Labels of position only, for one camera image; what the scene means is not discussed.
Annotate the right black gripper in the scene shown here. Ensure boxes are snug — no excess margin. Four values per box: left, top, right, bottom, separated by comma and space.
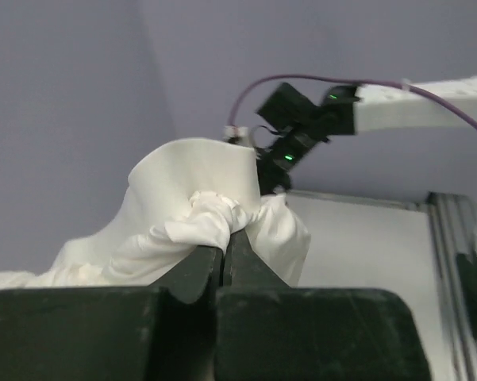
256, 130, 329, 194

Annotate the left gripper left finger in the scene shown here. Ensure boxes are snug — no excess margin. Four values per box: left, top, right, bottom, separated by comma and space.
0, 247, 223, 380

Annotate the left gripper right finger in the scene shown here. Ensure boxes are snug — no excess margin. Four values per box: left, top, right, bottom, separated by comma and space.
216, 231, 432, 380

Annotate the white skirt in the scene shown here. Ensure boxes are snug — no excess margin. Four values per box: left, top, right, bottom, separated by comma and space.
0, 138, 310, 290

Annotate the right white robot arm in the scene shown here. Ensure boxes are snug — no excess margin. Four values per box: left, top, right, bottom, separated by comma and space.
257, 76, 477, 337

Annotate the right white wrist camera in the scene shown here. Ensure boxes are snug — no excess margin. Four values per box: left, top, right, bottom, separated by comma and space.
224, 125, 257, 149

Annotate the aluminium frame rail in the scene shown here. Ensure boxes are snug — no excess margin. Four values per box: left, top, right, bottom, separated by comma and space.
287, 191, 477, 380

